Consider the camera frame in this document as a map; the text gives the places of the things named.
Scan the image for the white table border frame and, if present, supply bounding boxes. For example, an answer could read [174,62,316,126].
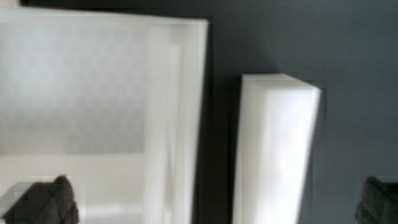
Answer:
[233,74,322,224]

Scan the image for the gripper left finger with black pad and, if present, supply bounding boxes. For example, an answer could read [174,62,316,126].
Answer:
[2,175,80,224]

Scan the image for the white cabinet body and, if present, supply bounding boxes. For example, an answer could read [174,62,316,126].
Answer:
[0,8,208,224]

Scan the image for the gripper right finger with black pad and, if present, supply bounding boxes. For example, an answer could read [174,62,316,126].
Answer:
[355,176,398,224]

